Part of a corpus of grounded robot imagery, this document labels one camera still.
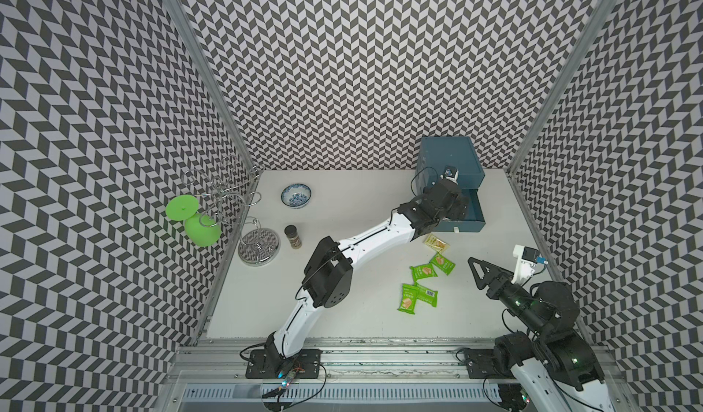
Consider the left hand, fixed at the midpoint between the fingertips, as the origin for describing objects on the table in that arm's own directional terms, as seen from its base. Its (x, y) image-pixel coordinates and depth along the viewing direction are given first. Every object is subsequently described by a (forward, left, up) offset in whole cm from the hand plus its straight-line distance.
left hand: (453, 197), depth 83 cm
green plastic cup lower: (-12, +72, 0) cm, 73 cm away
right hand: (-23, 0, -1) cm, 23 cm away
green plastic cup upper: (-12, +72, +11) cm, 74 cm away
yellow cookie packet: (-4, +2, -21) cm, 21 cm away
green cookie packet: (-15, +7, -21) cm, 27 cm away
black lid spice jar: (-5, +51, -12) cm, 53 cm away
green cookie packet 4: (-22, +8, -21) cm, 32 cm away
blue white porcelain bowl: (+17, +55, -19) cm, 61 cm away
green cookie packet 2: (-12, +1, -20) cm, 24 cm away
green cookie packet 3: (-24, +14, -21) cm, 34 cm away
